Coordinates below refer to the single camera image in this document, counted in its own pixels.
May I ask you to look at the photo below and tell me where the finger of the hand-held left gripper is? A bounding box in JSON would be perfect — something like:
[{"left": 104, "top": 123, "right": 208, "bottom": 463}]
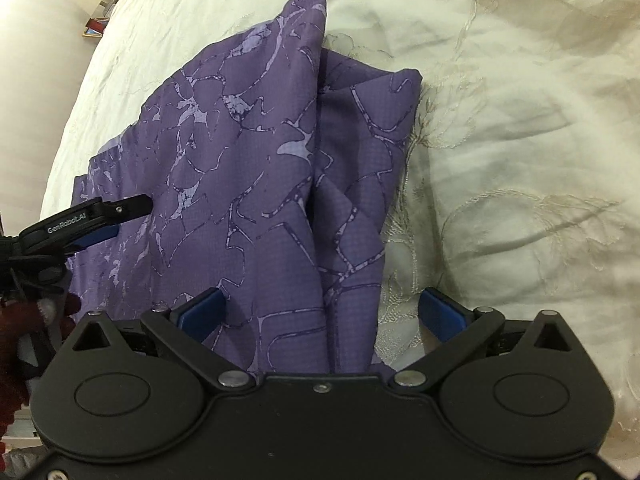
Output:
[{"left": 17, "top": 194, "right": 153, "bottom": 261}]

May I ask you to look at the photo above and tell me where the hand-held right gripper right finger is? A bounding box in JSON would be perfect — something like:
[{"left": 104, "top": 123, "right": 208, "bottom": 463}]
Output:
[{"left": 392, "top": 287, "right": 581, "bottom": 392}]

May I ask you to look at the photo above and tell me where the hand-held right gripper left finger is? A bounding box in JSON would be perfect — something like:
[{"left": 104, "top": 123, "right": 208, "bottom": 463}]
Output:
[{"left": 67, "top": 287, "right": 251, "bottom": 392}]

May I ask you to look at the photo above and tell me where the purple patterned garment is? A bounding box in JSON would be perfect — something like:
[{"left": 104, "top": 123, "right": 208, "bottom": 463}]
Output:
[{"left": 65, "top": 0, "right": 426, "bottom": 376}]

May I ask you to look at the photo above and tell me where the person's left hand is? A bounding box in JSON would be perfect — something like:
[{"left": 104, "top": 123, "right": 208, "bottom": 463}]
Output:
[{"left": 0, "top": 292, "right": 83, "bottom": 428}]

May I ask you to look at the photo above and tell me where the cream embroidered bedspread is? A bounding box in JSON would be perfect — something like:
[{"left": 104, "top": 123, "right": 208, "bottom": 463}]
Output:
[{"left": 40, "top": 0, "right": 640, "bottom": 463}]

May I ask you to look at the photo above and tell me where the small colourful box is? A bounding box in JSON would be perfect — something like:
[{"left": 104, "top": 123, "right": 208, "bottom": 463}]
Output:
[{"left": 81, "top": 16, "right": 109, "bottom": 40}]

